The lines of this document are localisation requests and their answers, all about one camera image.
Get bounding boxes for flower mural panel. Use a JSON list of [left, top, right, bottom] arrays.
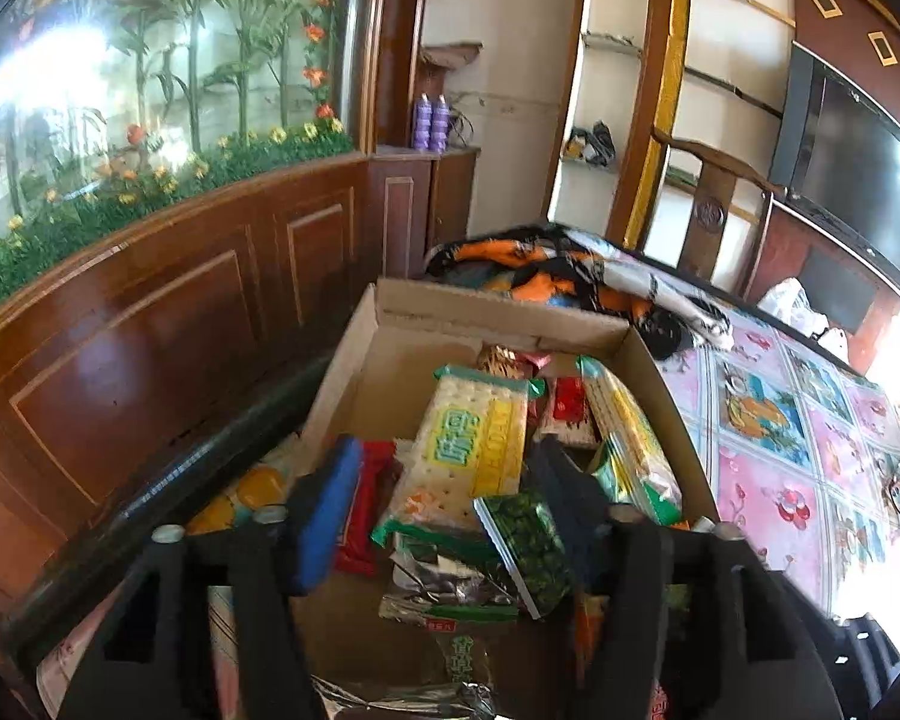
[[0, 0, 365, 305]]

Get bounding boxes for brown cardboard box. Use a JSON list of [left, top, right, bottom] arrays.
[[292, 280, 717, 718]]

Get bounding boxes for black flat screen television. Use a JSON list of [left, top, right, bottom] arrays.
[[769, 44, 900, 294]]

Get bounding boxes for red white candy packet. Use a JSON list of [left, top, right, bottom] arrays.
[[535, 376, 598, 450]]

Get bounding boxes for colourful fruit print tablecloth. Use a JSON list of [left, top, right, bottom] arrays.
[[658, 309, 900, 651]]

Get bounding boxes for green peas packet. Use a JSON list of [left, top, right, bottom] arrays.
[[473, 491, 572, 619]]

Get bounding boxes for purple bottle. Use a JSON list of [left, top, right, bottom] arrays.
[[411, 93, 434, 151], [429, 94, 450, 153]]

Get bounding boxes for orange black white cloth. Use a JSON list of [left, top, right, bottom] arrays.
[[424, 223, 735, 361]]

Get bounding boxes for wooden chair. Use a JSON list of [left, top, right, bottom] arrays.
[[640, 127, 787, 298]]

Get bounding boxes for dark wooden cabinet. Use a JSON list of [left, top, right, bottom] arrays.
[[0, 146, 478, 622]]

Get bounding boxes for yellow cracker package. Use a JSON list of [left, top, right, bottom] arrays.
[[577, 356, 683, 527], [372, 366, 544, 546]]

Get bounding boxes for right purple bottle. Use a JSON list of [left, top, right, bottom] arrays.
[[429, 94, 450, 153]]

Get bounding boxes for red snack bar packet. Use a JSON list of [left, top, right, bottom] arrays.
[[334, 440, 403, 577]]

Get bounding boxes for white plastic bag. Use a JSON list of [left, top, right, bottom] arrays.
[[758, 278, 848, 362]]

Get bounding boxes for silver foil snack packet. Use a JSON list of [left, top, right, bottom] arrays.
[[379, 533, 521, 628]]

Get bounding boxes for dark red snack packet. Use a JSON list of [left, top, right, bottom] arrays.
[[475, 343, 551, 380]]

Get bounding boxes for black yellow item on shelf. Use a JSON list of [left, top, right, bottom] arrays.
[[562, 121, 616, 169]]

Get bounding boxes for left purple bottle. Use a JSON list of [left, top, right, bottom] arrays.
[[411, 93, 434, 151]]

